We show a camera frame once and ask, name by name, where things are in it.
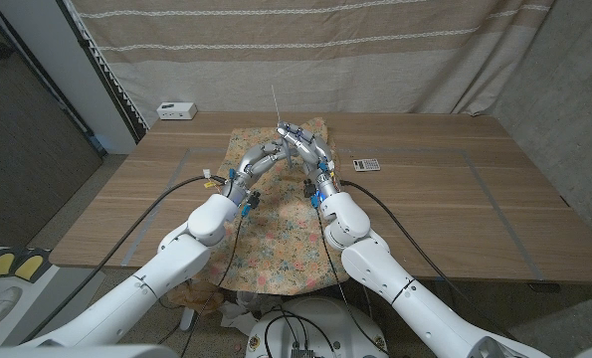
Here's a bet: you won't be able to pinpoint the floral orange fabric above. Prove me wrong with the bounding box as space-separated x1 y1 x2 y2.
189 116 353 296

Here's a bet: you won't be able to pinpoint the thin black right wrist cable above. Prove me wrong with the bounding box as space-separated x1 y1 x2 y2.
314 206 391 357

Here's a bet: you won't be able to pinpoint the white power strip box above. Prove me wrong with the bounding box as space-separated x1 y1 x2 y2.
156 101 198 121

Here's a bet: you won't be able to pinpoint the white robot torso base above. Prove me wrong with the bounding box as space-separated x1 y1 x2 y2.
245 296 390 358

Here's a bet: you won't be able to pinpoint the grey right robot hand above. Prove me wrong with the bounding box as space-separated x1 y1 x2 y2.
275 120 341 200

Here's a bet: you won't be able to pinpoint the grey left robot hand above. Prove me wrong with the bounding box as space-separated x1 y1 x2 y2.
223 138 296 206

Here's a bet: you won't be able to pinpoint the small white calculator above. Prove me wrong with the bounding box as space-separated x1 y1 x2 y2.
352 157 382 173

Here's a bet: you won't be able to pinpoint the beige striped curtain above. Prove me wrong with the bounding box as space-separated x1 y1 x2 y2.
62 0 558 131

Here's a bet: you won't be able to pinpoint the crumpled brown paper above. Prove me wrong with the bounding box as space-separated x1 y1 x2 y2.
168 280 226 316

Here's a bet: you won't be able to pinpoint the white grey floor platform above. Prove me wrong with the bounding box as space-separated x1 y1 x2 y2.
0 246 108 349

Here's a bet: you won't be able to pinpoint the grey table leg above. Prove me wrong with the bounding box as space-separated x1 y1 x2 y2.
178 306 200 332

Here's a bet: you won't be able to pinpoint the crumpled white paper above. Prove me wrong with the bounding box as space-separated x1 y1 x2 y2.
219 290 285 337

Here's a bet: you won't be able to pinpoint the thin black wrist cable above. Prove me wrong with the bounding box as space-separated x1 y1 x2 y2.
178 211 245 358
314 206 391 357

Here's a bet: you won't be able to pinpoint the thin black left wrist cable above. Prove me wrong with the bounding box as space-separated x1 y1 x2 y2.
178 211 245 358

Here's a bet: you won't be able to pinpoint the dark wooden door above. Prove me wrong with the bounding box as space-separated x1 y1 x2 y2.
0 2 105 249

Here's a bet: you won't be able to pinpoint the orange grey handled scissors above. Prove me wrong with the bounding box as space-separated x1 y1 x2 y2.
270 84 295 169

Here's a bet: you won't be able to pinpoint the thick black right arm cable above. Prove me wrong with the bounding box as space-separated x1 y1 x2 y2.
340 178 520 344

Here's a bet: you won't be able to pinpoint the black metal frame post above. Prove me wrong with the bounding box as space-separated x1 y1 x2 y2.
55 0 147 144

